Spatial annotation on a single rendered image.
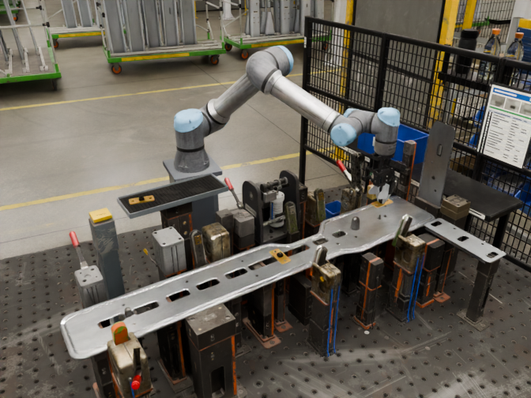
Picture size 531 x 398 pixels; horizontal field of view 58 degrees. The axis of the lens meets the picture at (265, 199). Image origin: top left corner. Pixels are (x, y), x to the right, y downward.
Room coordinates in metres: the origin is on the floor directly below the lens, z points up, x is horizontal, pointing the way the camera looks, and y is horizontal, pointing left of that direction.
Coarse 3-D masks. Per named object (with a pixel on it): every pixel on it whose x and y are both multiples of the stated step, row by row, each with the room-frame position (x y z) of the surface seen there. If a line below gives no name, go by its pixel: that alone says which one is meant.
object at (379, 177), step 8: (376, 160) 1.57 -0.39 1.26; (384, 160) 1.58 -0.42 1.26; (368, 168) 1.58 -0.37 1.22; (376, 168) 1.57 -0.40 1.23; (384, 168) 1.57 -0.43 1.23; (392, 168) 1.58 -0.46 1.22; (368, 176) 1.58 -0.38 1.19; (376, 176) 1.54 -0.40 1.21; (384, 176) 1.55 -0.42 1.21; (376, 184) 1.54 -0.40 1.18; (384, 184) 1.55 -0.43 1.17
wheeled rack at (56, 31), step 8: (40, 0) 9.54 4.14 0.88; (88, 0) 10.74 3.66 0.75; (96, 24) 10.43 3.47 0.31; (56, 32) 9.66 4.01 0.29; (64, 32) 9.72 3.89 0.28; (72, 32) 9.75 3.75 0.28; (80, 32) 9.76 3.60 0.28; (88, 32) 9.80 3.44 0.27; (96, 32) 9.85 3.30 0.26; (104, 32) 9.90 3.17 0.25
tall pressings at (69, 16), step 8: (64, 0) 10.13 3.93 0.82; (72, 0) 10.11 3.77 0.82; (80, 0) 10.25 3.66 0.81; (120, 0) 10.27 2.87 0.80; (64, 8) 10.10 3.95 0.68; (72, 8) 10.13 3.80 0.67; (80, 8) 10.21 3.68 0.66; (88, 8) 10.21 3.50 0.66; (120, 8) 10.29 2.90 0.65; (64, 16) 10.02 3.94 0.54; (72, 16) 10.15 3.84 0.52; (80, 16) 10.13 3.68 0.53; (88, 16) 10.26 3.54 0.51; (96, 16) 10.03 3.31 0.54; (72, 24) 10.13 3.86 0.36; (88, 24) 10.24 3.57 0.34
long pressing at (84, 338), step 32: (320, 224) 1.55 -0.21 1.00; (384, 224) 1.56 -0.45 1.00; (416, 224) 1.56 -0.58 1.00; (256, 256) 1.35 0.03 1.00; (160, 288) 1.18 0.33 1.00; (192, 288) 1.18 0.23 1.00; (224, 288) 1.18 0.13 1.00; (256, 288) 1.19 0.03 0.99; (64, 320) 1.04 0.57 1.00; (96, 320) 1.04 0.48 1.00; (128, 320) 1.04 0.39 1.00; (160, 320) 1.04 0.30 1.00; (96, 352) 0.92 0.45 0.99
